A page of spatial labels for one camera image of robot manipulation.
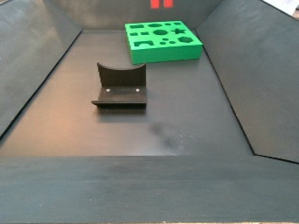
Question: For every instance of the red double-square block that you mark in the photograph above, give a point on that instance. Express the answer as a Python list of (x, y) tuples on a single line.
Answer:
[(156, 4)]

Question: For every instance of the green shape-sorting board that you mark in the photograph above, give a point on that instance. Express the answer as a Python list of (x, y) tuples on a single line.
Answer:
[(162, 41)]

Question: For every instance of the black curved holder stand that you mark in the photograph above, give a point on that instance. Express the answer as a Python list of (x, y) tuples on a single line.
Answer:
[(122, 86)]

